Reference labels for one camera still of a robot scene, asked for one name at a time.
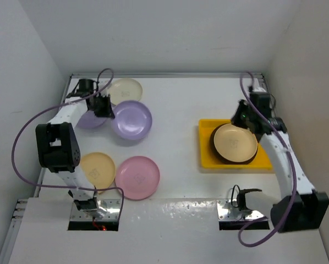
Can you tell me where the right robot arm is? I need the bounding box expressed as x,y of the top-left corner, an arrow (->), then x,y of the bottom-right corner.
231,86 -> 329,233

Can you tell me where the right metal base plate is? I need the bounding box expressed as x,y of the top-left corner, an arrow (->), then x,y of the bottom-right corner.
216,199 -> 264,222

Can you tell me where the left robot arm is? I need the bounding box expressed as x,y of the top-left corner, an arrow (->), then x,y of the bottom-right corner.
35,79 -> 115,218

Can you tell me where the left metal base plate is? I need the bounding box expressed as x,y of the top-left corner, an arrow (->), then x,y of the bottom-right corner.
69,199 -> 121,222

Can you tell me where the cream plastic plate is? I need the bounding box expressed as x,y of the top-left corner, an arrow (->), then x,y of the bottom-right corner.
108,78 -> 143,106

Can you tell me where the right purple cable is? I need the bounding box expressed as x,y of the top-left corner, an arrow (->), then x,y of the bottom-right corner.
238,71 -> 298,248

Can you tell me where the yellow plastic bin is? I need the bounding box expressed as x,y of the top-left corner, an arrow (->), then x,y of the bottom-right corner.
198,119 -> 272,171

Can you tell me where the purple plastic plate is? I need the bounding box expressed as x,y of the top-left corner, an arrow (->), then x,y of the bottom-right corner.
111,100 -> 152,141
76,106 -> 108,129

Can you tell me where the pink plastic plate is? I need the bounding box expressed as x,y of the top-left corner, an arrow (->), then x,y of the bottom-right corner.
115,156 -> 160,201

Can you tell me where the metal base plate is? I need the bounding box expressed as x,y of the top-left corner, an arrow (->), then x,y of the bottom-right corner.
69,199 -> 121,222
216,199 -> 264,222

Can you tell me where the orange plastic plate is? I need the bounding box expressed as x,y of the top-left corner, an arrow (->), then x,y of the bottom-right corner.
80,152 -> 116,189
213,123 -> 259,162

